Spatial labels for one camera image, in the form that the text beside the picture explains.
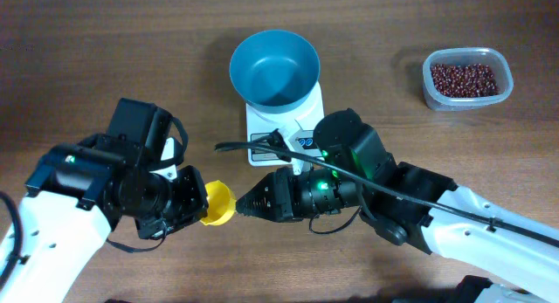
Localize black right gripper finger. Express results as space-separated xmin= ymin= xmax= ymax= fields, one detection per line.
xmin=236 ymin=202 xmax=275 ymax=220
xmin=237 ymin=175 xmax=275 ymax=203

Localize yellow measuring scoop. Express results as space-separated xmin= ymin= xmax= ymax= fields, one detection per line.
xmin=201 ymin=181 xmax=237 ymax=226

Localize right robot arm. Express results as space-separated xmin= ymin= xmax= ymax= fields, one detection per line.
xmin=236 ymin=109 xmax=558 ymax=302

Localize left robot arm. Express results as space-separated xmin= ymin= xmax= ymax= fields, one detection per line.
xmin=1 ymin=99 xmax=209 ymax=302

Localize white digital kitchen scale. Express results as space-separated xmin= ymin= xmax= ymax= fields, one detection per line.
xmin=246 ymin=83 xmax=324 ymax=158

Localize blue plastic bowl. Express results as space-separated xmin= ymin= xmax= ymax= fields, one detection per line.
xmin=229 ymin=30 xmax=321 ymax=114

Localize red adzuki beans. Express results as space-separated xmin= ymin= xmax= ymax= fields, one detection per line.
xmin=430 ymin=64 xmax=499 ymax=99

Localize clear plastic container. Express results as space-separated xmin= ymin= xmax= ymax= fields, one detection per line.
xmin=422 ymin=47 xmax=514 ymax=111

